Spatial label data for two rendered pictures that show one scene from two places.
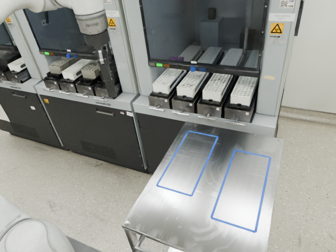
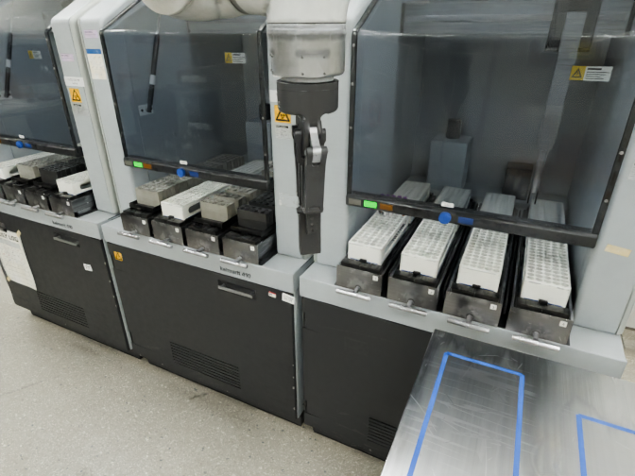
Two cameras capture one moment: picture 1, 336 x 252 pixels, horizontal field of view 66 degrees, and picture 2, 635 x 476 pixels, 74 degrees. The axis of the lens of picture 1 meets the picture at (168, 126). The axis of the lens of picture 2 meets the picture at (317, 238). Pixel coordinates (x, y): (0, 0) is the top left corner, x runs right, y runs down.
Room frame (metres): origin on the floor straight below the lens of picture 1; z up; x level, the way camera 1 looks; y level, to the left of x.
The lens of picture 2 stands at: (0.30, 0.20, 1.41)
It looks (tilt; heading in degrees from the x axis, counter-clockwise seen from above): 26 degrees down; 357
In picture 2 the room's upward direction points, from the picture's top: straight up
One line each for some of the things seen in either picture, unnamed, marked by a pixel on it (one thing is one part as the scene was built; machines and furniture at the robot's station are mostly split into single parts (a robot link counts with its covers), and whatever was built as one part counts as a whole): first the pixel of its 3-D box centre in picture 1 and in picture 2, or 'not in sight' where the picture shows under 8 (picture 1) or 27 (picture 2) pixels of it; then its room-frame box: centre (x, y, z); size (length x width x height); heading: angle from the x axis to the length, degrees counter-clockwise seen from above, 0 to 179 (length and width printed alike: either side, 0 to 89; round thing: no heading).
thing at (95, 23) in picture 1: (92, 21); (307, 53); (0.84, 0.19, 1.38); 0.09 x 0.09 x 0.06
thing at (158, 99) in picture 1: (179, 76); (392, 233); (1.58, -0.12, 0.78); 0.73 x 0.14 x 0.09; 151
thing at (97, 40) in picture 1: (99, 44); (308, 116); (0.84, 0.19, 1.31); 0.08 x 0.07 x 0.09; 8
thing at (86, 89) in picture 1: (111, 68); (255, 207); (1.85, 0.37, 0.78); 0.73 x 0.14 x 0.09; 151
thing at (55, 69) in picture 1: (55, 69); (149, 196); (1.79, 0.75, 0.85); 0.12 x 0.02 x 0.06; 62
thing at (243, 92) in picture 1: (245, 87); (544, 267); (1.24, -0.45, 0.83); 0.30 x 0.10 x 0.06; 151
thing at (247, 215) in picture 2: (108, 76); (253, 218); (1.57, 0.35, 0.85); 0.12 x 0.02 x 0.06; 61
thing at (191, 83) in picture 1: (193, 81); (430, 245); (1.39, -0.19, 0.83); 0.30 x 0.10 x 0.06; 151
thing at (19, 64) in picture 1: (28, 60); (97, 178); (2.08, 1.05, 0.83); 0.30 x 0.10 x 0.06; 151
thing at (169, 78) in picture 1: (170, 78); (380, 234); (1.47, -0.05, 0.83); 0.30 x 0.10 x 0.06; 151
